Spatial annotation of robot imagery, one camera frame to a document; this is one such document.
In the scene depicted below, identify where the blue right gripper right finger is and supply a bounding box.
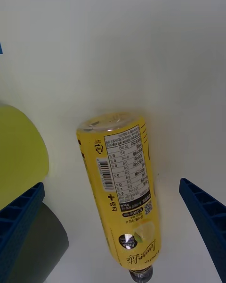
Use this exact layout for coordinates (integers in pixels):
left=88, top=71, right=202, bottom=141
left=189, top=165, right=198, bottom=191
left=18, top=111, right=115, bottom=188
left=178, top=177, right=226, bottom=283

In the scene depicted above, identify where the yellow-green plastic bin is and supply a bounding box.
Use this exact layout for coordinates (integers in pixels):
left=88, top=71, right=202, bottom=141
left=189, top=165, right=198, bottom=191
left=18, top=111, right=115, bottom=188
left=0, top=104, right=50, bottom=211

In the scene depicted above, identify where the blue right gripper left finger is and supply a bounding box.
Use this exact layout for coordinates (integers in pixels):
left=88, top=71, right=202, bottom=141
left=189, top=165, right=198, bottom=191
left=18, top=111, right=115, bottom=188
left=0, top=182, right=46, bottom=283

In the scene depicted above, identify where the yellow label plastic bottle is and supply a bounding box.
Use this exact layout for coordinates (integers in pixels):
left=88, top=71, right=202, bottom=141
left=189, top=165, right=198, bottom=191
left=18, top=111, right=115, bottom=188
left=76, top=112, right=163, bottom=283

